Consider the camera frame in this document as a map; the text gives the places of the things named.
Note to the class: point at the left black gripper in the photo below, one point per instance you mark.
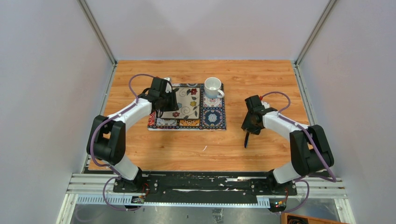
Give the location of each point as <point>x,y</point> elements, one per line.
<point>173,105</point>

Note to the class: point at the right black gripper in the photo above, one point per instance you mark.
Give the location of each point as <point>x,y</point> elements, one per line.
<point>255,130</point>

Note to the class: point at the purple handled knife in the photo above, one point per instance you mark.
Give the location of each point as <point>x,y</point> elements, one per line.
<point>246,139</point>

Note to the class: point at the square floral plate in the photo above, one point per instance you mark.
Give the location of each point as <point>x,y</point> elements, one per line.
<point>188,102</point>

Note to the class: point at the colourful patterned placemat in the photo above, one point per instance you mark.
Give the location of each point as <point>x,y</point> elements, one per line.
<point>212,115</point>

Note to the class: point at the white mug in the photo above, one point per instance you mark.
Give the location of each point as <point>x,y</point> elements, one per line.
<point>212,87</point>

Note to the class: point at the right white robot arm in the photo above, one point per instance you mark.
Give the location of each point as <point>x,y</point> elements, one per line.
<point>309,148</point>

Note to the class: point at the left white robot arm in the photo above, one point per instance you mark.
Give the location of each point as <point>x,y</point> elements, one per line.
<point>107,140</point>

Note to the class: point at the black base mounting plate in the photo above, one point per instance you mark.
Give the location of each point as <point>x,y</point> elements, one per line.
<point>205,187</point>

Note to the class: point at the orange wooden box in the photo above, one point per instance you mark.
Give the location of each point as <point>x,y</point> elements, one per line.
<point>289,218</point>

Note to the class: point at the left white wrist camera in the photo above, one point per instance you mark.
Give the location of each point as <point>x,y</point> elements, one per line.
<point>169,85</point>

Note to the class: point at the aluminium frame rail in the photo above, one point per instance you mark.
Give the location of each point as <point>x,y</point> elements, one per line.
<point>98,189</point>

